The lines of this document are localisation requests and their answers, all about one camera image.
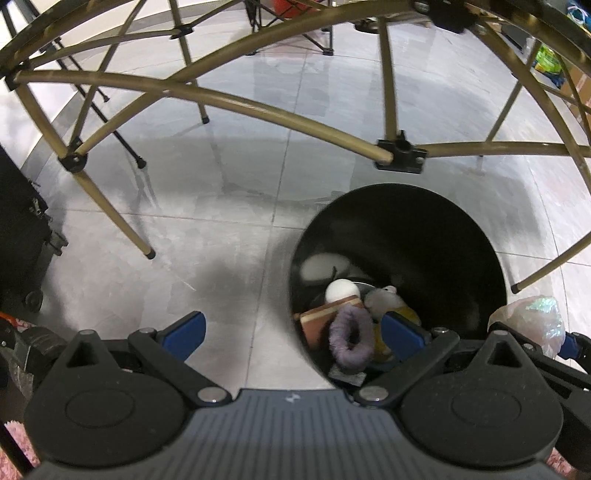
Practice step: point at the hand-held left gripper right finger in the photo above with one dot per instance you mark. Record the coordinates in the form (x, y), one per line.
(399, 334)

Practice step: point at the green printed bag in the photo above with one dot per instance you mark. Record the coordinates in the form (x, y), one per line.
(549, 60)

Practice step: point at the yellow plush toy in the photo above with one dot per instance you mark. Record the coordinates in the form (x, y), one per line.
(408, 318)

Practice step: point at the khaki folding table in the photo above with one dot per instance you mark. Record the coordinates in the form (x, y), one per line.
(231, 99)

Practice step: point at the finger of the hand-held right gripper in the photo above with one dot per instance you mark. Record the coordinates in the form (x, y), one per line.
(568, 376)
(570, 346)

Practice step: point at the grey block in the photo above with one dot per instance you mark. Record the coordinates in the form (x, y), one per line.
(346, 377)

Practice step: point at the dark grey object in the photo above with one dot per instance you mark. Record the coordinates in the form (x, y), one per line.
(37, 355)

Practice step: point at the black folding chair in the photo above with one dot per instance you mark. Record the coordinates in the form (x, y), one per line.
(328, 50)

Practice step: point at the orange sponge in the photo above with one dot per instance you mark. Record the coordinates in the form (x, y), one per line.
(316, 323)

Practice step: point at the iridescent plastic bag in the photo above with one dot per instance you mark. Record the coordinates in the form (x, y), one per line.
(531, 318)

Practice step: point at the black tripod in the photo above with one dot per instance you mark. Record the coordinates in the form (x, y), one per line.
(141, 161)

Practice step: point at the purple fuzzy scrunchie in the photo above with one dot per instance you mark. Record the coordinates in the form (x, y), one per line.
(337, 337)

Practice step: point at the black trash bin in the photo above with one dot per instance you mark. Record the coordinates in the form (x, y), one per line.
(406, 240)

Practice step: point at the taped cardboard box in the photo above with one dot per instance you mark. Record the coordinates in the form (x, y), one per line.
(579, 85)

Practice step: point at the black equipment case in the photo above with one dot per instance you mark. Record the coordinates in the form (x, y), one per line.
(18, 230)

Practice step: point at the white foam cylinder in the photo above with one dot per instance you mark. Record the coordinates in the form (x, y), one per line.
(341, 291)

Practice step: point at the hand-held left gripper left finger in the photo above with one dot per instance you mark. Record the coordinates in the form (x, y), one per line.
(184, 334)

